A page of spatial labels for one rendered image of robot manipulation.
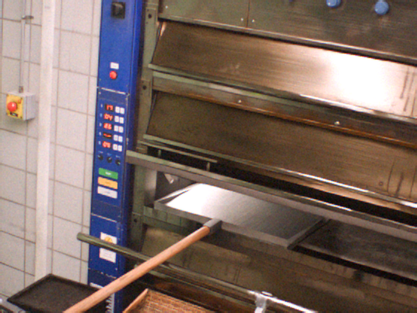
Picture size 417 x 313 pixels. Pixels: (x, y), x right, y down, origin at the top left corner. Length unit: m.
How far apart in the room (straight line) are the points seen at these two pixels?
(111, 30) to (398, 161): 1.14
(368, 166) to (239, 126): 0.49
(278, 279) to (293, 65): 0.76
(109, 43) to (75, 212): 0.72
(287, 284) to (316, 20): 0.92
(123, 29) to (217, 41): 0.37
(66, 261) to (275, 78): 1.26
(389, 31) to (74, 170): 1.39
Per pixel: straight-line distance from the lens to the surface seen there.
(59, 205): 3.38
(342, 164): 2.69
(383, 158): 2.65
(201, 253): 3.05
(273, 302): 2.50
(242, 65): 2.78
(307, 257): 2.83
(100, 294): 2.39
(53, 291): 3.22
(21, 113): 3.32
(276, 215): 3.13
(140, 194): 3.12
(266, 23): 2.75
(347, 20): 2.63
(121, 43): 3.01
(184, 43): 2.90
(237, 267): 2.99
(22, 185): 3.50
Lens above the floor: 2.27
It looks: 18 degrees down
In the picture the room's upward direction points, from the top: 6 degrees clockwise
